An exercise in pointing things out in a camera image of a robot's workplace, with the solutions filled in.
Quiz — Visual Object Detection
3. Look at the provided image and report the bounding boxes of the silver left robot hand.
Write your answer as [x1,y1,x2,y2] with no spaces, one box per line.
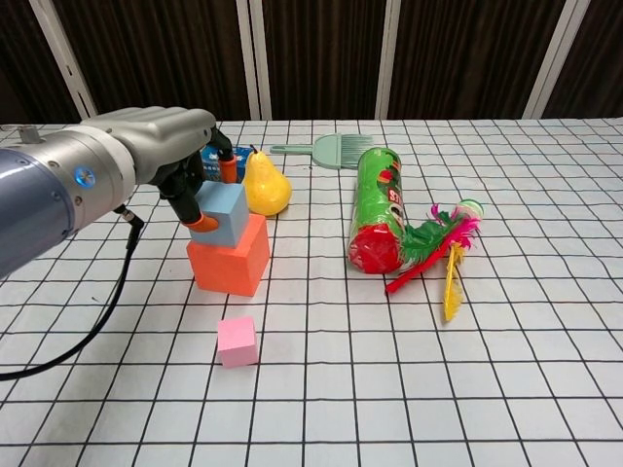
[80,105,238,233]

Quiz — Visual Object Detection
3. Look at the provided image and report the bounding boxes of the light blue foam cube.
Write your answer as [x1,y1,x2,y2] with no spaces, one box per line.
[189,180,250,247]

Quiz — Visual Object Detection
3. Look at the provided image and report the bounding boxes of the small pink foam cube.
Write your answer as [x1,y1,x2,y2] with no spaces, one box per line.
[216,315,260,369]

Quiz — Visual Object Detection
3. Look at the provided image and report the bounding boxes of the orange foam cube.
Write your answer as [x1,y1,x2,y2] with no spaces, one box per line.
[186,213,271,298]

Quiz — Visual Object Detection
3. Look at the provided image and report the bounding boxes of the blue cookie box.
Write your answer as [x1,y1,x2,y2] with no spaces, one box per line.
[201,144,252,184]

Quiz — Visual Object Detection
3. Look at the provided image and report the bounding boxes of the dark pleated screen fabric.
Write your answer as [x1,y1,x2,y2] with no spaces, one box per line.
[0,0,623,126]

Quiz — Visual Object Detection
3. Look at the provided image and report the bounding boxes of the yellow toy pear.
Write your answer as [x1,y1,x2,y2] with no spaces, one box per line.
[241,143,294,218]

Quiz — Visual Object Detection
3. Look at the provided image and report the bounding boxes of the green plastic dustpan comb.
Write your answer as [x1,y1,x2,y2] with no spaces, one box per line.
[270,133,379,172]

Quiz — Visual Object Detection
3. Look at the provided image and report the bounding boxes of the green chips can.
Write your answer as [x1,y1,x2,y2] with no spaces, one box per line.
[347,147,408,275]

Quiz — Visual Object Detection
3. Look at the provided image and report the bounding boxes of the colourful feather shuttlecock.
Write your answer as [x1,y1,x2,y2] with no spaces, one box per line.
[385,198,486,322]

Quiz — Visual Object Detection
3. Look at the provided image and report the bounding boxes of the white black-grid tablecloth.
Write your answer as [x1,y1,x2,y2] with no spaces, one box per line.
[0,116,623,467]

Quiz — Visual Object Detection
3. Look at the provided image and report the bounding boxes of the white screen frame post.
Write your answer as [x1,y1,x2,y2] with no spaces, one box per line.
[29,0,101,124]
[235,0,273,121]
[522,0,585,120]
[376,0,407,120]

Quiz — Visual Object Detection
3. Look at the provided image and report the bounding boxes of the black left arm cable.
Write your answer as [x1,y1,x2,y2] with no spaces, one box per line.
[0,203,145,381]

